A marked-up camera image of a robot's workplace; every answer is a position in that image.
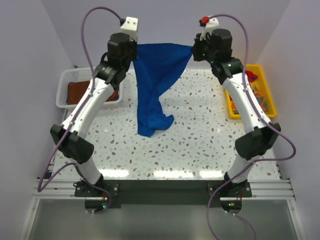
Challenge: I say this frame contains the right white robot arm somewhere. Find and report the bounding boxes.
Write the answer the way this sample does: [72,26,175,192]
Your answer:
[192,28,281,197]

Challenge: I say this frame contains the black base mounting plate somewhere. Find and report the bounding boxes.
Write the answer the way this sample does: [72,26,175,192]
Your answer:
[74,179,253,210]

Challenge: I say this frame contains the grey cloth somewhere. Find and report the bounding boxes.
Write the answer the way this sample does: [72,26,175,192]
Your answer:
[257,97,268,112]

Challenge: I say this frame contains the brown towel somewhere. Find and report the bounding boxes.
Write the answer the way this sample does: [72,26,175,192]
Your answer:
[67,78,119,106]

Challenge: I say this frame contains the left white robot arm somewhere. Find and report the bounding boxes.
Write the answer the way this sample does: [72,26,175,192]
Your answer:
[50,32,138,197]

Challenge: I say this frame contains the blue towel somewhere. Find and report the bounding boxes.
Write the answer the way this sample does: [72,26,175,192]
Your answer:
[133,43,192,137]

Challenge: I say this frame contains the yellow plastic bin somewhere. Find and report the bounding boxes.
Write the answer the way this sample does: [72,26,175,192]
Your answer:
[224,64,277,120]

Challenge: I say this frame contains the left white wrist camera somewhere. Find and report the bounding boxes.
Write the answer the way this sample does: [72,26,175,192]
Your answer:
[120,16,139,42]

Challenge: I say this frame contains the red and blue cloth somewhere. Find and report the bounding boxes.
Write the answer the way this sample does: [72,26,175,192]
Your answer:
[245,70,258,83]

